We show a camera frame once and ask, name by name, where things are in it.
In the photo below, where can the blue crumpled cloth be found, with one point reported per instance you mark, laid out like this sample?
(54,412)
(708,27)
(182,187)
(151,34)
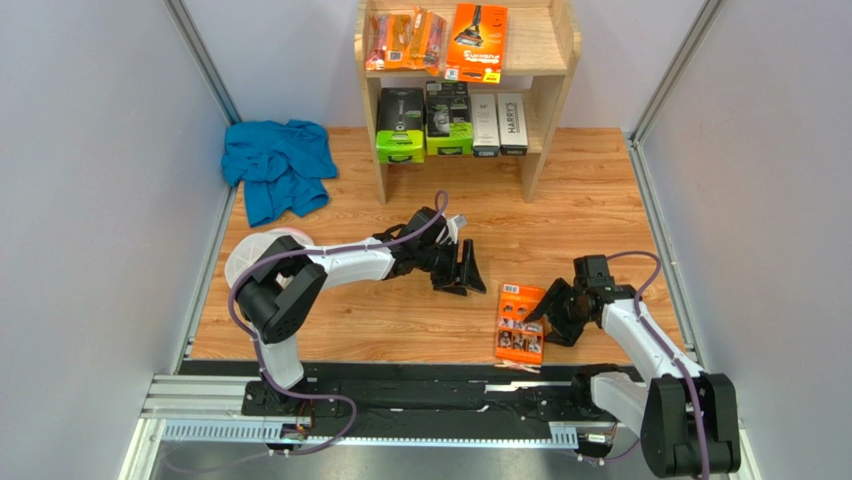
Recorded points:
(281,167)

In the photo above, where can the white Harry's razor box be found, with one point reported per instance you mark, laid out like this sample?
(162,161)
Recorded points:
(512,124)

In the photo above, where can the wooden two-tier shelf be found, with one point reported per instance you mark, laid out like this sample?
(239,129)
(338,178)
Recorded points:
(544,48)

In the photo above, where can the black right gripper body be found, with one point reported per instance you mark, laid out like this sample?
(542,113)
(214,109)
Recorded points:
(568,308)

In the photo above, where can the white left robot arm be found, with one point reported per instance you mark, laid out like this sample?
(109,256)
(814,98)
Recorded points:
(271,299)

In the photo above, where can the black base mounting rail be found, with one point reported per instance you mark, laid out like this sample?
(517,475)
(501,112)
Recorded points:
(447,405)

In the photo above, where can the green black razor box right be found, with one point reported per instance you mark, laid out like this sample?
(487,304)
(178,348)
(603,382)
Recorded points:
(448,126)

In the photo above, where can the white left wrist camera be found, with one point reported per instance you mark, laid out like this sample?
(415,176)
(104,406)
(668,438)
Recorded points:
(453,225)

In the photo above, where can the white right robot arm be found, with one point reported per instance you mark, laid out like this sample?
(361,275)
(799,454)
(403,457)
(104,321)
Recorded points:
(652,359)

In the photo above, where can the long orange Bic razor bag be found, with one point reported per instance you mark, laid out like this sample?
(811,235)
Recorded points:
(388,42)

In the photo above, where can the white round mesh lid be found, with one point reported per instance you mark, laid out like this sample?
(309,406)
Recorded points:
(249,250)

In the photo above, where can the green black razor box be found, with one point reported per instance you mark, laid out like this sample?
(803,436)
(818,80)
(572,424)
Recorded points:
(448,126)
(400,136)

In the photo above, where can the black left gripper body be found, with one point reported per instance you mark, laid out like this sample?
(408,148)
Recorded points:
(444,268)

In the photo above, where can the green black razor box left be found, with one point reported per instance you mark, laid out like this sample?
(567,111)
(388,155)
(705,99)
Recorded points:
(400,136)

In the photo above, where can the orange Gillette Fusion5 razor box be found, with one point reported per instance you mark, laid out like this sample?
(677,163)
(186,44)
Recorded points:
(476,44)

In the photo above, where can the tall white razor box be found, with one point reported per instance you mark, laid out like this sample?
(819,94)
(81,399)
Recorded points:
(484,119)

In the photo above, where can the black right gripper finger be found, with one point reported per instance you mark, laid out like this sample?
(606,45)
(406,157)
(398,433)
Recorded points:
(554,304)
(565,333)

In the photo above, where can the orange Gillette cartridge box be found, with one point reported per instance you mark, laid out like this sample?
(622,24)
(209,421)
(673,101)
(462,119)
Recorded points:
(519,344)

